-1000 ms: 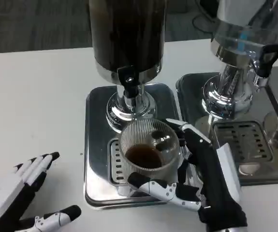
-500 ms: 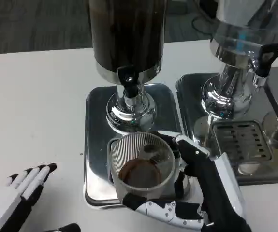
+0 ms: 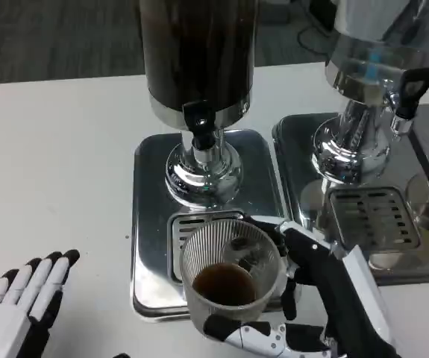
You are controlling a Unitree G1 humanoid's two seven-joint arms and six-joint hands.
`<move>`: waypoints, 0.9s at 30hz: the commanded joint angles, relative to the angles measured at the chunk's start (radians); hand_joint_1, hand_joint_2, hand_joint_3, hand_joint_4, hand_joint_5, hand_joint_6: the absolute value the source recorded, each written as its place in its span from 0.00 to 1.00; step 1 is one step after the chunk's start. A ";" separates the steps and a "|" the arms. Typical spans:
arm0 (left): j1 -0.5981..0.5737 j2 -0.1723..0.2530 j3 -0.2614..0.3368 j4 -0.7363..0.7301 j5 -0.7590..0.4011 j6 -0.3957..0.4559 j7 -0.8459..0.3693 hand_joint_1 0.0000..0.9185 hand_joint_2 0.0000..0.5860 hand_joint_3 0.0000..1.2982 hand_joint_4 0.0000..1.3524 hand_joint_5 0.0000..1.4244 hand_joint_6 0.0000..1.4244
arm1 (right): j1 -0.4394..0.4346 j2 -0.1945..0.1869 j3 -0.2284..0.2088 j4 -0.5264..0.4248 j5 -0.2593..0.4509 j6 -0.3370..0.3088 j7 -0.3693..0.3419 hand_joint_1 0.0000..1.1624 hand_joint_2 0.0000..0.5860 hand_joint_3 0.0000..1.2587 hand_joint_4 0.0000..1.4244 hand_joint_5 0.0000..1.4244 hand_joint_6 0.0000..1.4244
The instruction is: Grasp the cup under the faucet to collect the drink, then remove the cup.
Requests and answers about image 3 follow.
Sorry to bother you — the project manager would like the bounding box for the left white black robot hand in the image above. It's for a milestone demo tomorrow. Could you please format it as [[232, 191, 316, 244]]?
[[0, 248, 130, 358]]

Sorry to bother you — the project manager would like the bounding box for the clear tank steel dispenser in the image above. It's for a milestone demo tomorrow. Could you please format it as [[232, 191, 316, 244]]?
[[310, 0, 429, 186]]

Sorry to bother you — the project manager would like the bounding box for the black case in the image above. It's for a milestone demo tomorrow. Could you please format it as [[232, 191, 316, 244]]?
[[307, 0, 341, 37]]

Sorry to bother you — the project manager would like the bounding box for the dark drink steel dispenser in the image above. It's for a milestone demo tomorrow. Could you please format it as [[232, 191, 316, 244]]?
[[137, 0, 256, 208]]

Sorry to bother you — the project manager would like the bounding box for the steel drip tray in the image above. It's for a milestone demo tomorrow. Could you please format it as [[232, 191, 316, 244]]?
[[272, 113, 429, 286], [131, 128, 288, 324]]

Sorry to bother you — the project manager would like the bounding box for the clear ribbed glass cup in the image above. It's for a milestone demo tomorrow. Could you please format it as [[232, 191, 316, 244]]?
[[178, 219, 286, 335]]

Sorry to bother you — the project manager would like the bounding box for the thin black cable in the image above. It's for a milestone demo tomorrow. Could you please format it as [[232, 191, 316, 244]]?
[[296, 16, 337, 56]]

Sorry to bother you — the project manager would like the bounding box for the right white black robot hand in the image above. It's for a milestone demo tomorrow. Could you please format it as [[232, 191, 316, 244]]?
[[202, 216, 396, 358]]

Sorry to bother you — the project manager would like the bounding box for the black tap lever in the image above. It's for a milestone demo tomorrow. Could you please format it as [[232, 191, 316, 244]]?
[[389, 66, 429, 121], [182, 99, 217, 150]]

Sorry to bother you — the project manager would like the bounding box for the steel slotted drip grid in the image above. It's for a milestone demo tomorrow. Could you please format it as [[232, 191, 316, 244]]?
[[328, 186, 422, 251], [167, 210, 252, 286]]

